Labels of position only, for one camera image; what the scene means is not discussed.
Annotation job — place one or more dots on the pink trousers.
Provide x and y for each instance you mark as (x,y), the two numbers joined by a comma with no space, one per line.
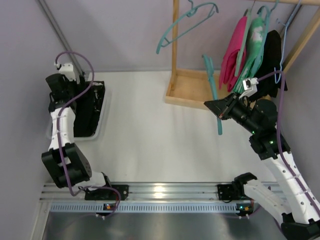
(229,62)

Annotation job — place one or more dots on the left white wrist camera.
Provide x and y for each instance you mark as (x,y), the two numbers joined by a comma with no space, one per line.
(68,70)

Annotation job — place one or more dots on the white plastic basket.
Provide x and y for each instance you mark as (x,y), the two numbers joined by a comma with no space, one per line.
(103,112)

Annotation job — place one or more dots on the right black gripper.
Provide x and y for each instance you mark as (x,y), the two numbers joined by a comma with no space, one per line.
(227,107)

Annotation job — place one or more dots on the light blue hanger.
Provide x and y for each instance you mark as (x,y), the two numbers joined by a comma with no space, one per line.
(286,26)

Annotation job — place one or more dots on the empty teal hanger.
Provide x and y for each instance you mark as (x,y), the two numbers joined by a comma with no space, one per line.
(186,21)

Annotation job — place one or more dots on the aluminium mounting rail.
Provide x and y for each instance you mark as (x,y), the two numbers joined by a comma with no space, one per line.
(145,191)

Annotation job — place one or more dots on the grey-green hanger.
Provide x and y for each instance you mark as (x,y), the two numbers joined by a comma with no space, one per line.
(240,54)

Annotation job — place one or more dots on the green patterned trousers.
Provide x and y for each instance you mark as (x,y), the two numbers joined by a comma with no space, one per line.
(250,47)

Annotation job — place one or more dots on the grey slotted cable duct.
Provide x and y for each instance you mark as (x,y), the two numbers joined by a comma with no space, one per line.
(148,207)

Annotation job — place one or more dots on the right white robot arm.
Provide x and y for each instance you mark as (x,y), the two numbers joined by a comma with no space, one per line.
(299,215)

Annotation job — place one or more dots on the aluminium corner post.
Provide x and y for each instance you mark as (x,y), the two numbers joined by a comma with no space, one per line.
(44,7)

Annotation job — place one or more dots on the teal hanger with black trousers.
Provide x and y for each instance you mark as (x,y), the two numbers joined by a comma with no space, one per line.
(209,67)

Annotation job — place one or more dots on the teal hanger with green trousers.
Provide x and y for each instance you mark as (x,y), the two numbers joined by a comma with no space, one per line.
(260,32)

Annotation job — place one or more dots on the wooden clothes rack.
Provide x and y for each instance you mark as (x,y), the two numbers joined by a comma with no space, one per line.
(191,88)

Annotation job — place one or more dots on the black trousers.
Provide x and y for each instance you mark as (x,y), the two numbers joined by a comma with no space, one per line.
(88,110)
(271,61)

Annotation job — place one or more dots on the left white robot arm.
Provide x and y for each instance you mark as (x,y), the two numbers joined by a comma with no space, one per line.
(64,161)

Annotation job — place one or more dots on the black trousers on blue hanger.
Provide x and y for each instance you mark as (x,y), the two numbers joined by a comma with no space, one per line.
(271,61)

